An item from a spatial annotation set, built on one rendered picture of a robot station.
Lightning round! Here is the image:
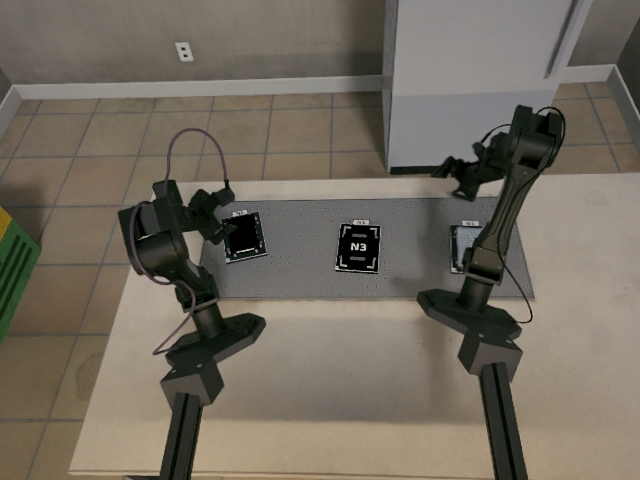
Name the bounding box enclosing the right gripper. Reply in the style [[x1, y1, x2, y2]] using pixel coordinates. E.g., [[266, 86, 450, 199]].
[[432, 143, 487, 202]]

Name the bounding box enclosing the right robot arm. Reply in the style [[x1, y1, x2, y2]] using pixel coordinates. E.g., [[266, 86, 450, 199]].
[[425, 104, 562, 325]]

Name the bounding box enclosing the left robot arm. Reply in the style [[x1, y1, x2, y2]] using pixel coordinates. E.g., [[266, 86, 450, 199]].
[[118, 180, 258, 352]]

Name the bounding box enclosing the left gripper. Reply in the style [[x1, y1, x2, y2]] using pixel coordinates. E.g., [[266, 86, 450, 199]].
[[188, 188, 238, 246]]

